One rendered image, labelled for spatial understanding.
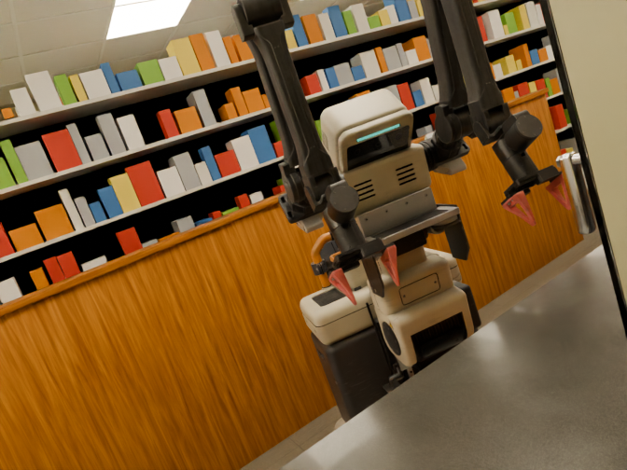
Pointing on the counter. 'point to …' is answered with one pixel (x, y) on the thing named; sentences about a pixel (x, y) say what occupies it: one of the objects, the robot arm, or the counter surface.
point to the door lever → (577, 192)
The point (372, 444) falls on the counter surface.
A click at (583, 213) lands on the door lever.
